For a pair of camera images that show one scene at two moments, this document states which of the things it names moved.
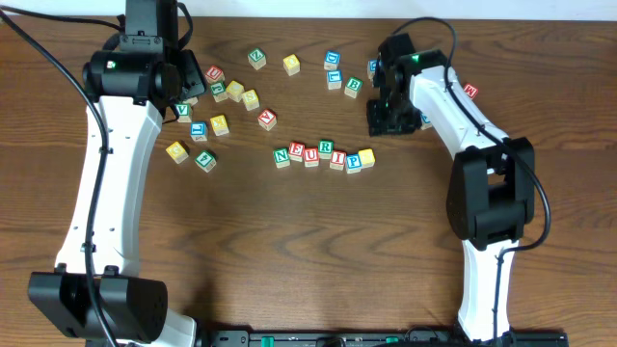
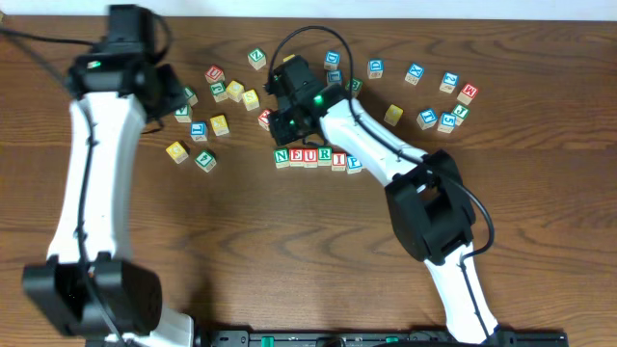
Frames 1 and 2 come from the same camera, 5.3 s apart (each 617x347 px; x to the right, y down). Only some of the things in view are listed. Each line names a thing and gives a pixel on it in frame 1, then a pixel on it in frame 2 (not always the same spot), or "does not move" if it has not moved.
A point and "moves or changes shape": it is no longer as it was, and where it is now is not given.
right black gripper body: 391,121 to 281,127
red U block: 311,156 does not move
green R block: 326,147 moves or changes shape
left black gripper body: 194,73 to 173,90
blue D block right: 371,68 does not move
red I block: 337,159 does not move
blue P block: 353,163 does not move
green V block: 184,113 does not move
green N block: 281,157 does not move
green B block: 353,87 does not move
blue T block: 426,122 does not move
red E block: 296,150 moves or changes shape
